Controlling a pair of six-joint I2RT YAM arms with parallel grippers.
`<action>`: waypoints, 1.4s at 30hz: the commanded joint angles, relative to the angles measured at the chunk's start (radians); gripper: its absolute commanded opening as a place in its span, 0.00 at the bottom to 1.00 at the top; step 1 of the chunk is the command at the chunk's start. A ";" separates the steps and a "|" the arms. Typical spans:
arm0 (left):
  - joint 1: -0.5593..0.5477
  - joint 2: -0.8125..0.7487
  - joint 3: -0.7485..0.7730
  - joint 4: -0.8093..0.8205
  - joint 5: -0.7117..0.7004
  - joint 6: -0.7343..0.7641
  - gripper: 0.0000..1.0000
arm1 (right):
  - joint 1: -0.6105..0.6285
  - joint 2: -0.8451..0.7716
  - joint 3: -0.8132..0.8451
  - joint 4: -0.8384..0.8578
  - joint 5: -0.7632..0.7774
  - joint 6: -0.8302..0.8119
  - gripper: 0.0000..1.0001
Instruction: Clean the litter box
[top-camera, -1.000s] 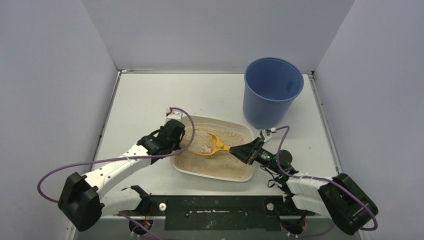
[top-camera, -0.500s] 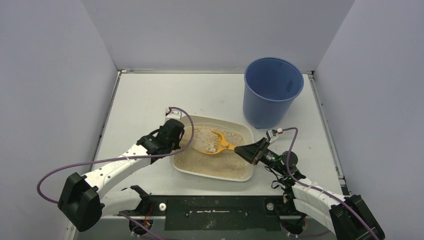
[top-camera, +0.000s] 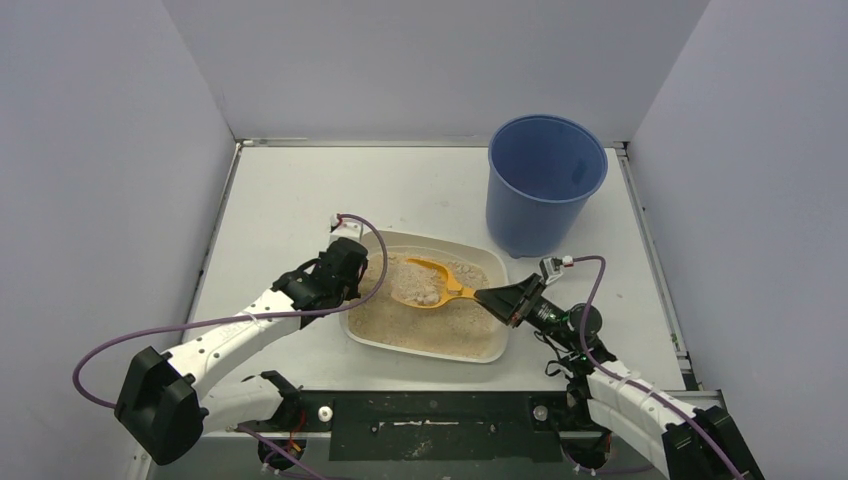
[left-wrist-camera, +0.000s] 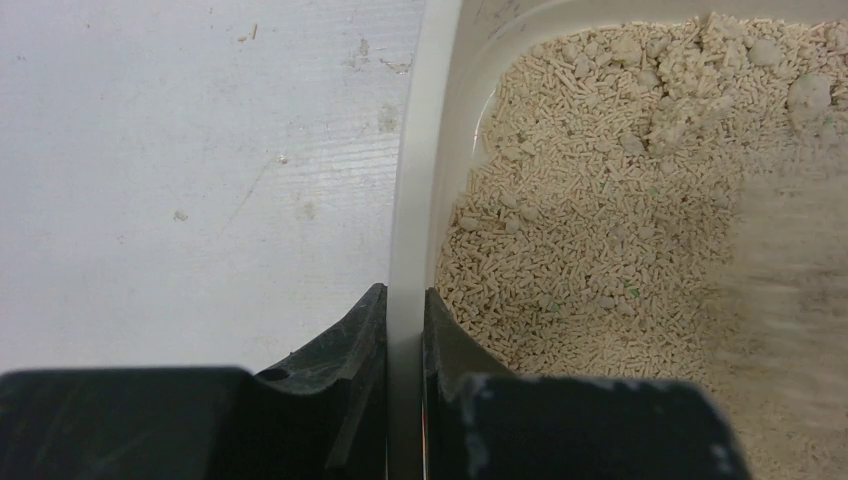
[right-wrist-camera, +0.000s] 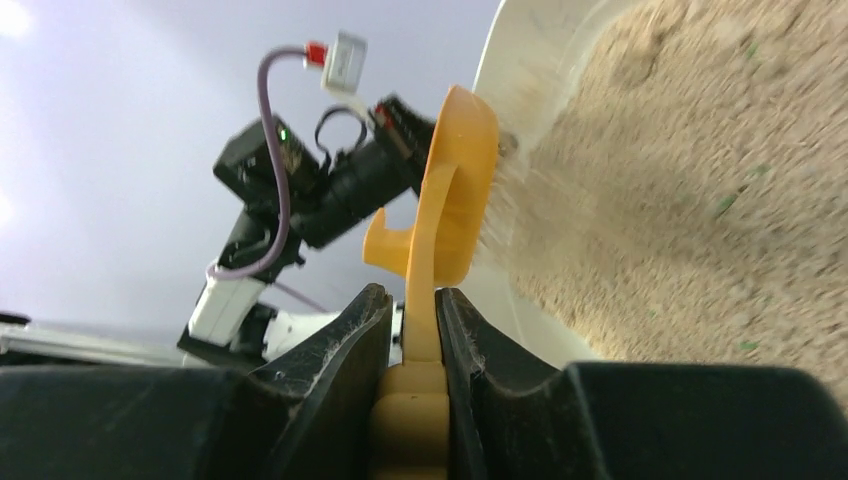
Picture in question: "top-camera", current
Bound white plastic litter tray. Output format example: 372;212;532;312
340;232;509;364

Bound orange plastic litter scoop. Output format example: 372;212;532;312
390;258;476;309

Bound blue plastic bucket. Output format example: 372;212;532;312
485;114;609;258

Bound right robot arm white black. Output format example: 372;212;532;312
473;274;764;479

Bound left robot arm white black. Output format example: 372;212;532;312
114;238;368;465

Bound beige cat litter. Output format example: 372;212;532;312
345;248;508;363

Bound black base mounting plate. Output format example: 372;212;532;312
256;389;631;464

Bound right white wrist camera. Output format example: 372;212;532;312
539;256;574;285

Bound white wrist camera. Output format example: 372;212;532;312
329;215;363;243
539;256;574;285

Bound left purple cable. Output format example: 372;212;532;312
72;213;390;411

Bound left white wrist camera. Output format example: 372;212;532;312
329;215;363;243

